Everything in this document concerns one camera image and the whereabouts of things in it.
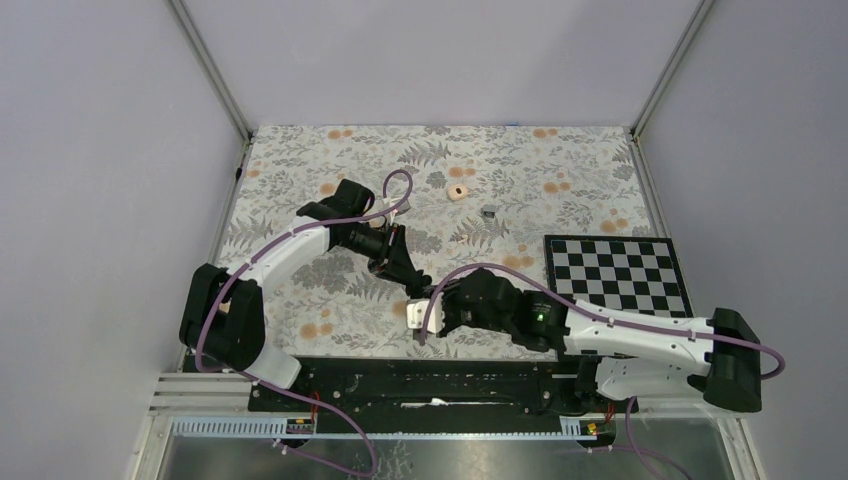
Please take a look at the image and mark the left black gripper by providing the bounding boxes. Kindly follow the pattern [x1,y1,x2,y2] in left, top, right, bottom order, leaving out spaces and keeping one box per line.
[340,220,421,288]

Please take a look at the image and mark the black earbud charging case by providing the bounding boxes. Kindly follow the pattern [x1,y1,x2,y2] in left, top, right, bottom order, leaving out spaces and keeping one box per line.
[406,284,436,300]

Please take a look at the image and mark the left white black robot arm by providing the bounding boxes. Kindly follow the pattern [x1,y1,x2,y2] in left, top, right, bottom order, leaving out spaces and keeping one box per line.
[179,179,432,411]

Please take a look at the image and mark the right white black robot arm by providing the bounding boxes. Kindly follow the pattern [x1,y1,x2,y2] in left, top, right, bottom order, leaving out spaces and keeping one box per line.
[413,264,765,413]

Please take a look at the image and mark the small grey metal block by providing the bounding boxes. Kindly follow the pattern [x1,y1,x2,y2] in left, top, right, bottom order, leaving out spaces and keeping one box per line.
[480,205,498,219]

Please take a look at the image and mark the pink round small object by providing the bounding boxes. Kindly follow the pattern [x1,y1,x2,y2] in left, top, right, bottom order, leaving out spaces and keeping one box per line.
[446,184,469,202]

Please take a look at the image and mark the floral patterned table mat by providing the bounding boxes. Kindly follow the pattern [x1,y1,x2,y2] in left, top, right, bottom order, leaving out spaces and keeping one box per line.
[220,125,656,360]

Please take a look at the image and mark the black white checkerboard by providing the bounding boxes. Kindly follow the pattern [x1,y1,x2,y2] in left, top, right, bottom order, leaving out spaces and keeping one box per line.
[543,235,693,318]

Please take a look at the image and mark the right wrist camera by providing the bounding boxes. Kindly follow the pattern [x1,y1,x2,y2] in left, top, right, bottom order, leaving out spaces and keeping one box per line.
[405,299,444,334]

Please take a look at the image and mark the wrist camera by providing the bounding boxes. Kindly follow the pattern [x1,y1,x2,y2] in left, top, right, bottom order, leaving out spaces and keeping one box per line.
[372,201,411,226]
[405,299,444,334]

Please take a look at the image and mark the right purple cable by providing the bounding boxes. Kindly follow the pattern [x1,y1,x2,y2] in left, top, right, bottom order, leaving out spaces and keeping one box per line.
[417,262,787,480]

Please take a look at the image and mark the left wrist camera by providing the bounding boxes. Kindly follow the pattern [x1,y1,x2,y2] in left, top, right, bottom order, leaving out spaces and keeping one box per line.
[372,201,411,226]

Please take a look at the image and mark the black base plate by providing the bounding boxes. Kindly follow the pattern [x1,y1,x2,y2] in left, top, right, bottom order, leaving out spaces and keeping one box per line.
[248,357,627,434]

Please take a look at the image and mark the left aluminium frame post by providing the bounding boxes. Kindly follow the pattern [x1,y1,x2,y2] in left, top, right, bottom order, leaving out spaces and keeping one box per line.
[165,0,254,144]

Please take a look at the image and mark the aluminium frame post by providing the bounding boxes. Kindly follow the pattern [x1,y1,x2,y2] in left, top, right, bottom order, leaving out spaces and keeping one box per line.
[630,0,718,140]
[165,0,254,144]

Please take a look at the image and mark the right aluminium frame post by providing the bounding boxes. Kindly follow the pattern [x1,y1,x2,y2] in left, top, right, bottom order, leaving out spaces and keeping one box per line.
[630,0,718,140]

